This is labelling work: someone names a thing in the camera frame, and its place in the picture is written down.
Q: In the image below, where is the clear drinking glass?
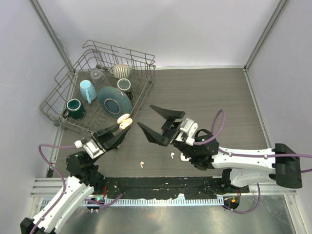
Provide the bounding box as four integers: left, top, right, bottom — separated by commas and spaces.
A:
90, 68, 107, 88

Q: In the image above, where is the striped beige mug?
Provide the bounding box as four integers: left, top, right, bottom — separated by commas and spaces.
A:
110, 64, 131, 79

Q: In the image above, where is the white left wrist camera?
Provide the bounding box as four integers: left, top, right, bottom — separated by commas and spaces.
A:
74, 138, 104, 159

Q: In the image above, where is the light blue mug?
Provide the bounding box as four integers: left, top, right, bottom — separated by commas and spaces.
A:
79, 80, 97, 104

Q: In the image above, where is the grey wire dish rack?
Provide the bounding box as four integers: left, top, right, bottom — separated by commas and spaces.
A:
40, 40, 156, 136

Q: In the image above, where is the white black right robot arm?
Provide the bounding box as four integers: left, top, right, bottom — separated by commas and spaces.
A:
138, 105, 303, 193

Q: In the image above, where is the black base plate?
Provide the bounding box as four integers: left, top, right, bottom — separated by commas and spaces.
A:
105, 176, 250, 200

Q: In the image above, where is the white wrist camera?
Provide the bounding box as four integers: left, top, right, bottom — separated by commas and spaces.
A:
74, 138, 104, 159
175, 118, 198, 146

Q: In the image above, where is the white rimmed teal cup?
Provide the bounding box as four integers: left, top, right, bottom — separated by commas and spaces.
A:
117, 78, 131, 93

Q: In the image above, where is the teal ceramic plate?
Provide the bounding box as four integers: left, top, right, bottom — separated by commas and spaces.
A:
97, 86, 133, 119

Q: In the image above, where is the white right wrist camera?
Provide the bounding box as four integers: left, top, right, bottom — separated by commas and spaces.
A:
175, 118, 198, 146

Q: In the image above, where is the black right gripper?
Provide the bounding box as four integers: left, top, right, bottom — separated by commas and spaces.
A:
137, 104, 197, 158

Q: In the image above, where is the white earbud charging case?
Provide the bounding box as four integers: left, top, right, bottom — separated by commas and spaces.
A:
180, 153, 191, 162

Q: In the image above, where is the beige earbud charging case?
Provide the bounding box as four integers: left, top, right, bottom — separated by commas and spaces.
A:
117, 114, 133, 130

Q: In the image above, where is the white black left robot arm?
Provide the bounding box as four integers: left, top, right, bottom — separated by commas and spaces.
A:
20, 123, 131, 234

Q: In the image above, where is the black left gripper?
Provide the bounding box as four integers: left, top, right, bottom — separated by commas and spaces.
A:
89, 119, 130, 165

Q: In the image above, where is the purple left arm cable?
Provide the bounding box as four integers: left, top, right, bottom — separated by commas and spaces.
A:
30, 143, 76, 234

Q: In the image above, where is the dark green mug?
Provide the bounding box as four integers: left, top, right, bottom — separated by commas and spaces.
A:
62, 98, 85, 120

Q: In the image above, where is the white cable duct strip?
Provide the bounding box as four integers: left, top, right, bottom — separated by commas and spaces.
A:
73, 197, 225, 207

